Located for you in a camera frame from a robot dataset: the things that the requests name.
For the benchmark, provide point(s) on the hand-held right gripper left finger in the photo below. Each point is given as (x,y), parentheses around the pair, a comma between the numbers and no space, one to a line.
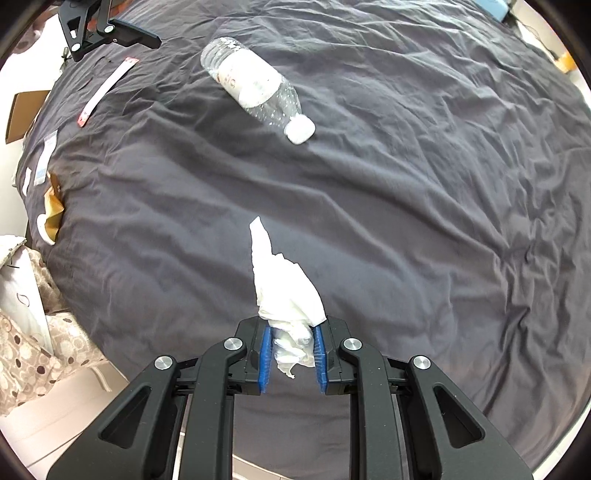
(264,362)

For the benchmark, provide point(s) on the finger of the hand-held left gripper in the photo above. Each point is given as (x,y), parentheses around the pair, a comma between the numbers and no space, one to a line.
(136,34)
(81,27)

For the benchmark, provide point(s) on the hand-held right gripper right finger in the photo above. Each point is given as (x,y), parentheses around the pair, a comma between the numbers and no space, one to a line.
(320,364)

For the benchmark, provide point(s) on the white red-tipped paper strip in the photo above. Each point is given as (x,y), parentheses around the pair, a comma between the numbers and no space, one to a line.
(106,87)

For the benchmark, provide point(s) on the white tissue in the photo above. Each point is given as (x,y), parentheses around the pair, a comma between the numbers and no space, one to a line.
(281,286)

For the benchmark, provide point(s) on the clear plastic water bottle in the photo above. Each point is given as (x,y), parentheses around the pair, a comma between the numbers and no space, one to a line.
(254,83)

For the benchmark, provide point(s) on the clear plastic bag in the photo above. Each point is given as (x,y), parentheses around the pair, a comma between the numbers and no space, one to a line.
(46,157)

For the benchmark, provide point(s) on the gold foil wrapper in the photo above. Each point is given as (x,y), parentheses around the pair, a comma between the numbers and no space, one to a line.
(53,210)

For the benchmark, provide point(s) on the brown cardboard box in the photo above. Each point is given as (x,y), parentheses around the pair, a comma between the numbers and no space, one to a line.
(25,115)

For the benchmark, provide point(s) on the small clear plastic packet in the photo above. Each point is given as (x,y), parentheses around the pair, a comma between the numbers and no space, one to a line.
(27,180)

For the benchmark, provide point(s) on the dark grey bed duvet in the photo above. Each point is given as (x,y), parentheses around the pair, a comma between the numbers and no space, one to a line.
(415,207)

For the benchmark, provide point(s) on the dotted beige blanket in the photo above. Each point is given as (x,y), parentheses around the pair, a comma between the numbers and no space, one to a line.
(64,341)

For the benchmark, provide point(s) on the white printed bag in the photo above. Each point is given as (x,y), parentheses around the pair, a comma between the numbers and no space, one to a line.
(21,295)

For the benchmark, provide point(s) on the yellow bottle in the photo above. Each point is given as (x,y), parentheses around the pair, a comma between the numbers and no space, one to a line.
(568,61)

